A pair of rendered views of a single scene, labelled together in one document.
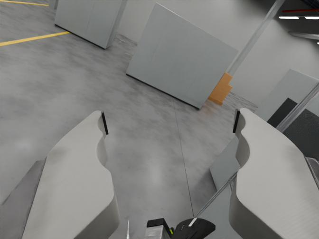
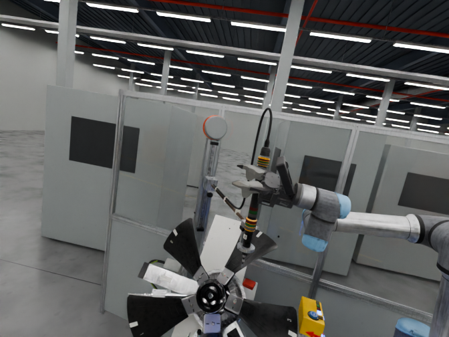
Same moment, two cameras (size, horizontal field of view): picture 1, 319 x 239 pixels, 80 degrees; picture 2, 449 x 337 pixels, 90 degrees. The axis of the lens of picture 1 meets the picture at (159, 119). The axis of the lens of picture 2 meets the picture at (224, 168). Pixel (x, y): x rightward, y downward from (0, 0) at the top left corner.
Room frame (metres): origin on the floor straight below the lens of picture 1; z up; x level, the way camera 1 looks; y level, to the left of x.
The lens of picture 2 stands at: (-0.08, 0.67, 1.88)
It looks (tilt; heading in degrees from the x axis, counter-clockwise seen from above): 10 degrees down; 289
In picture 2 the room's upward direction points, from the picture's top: 10 degrees clockwise
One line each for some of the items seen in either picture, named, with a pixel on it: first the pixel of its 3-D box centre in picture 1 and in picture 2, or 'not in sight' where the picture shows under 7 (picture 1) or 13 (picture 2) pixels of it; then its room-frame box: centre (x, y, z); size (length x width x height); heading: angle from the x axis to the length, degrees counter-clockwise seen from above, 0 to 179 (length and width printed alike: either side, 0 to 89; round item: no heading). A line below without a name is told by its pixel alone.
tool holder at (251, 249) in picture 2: not in sight; (246, 235); (0.07, -0.16, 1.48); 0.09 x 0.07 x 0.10; 129
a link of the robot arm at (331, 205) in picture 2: not in sight; (328, 204); (-0.17, -0.09, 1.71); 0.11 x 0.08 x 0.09; 15
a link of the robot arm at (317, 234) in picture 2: not in sight; (317, 229); (-0.16, -0.10, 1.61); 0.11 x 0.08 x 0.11; 96
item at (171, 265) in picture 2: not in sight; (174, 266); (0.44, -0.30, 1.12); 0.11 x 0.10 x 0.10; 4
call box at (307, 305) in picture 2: not in sight; (310, 317); (-0.27, -0.48, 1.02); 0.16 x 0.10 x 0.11; 94
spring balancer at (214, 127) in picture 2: not in sight; (214, 127); (0.52, -0.71, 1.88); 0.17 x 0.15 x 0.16; 4
